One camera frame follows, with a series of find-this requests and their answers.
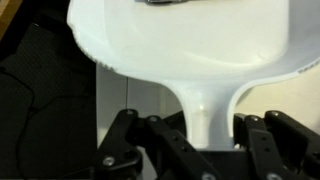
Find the white plastic dust pan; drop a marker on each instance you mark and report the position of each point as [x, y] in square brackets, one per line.
[200, 50]

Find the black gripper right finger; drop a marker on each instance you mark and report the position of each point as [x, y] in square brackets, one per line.
[283, 146]

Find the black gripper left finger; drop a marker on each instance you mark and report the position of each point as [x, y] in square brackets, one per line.
[166, 150]

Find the wooden table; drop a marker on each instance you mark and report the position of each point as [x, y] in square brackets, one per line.
[7, 15]

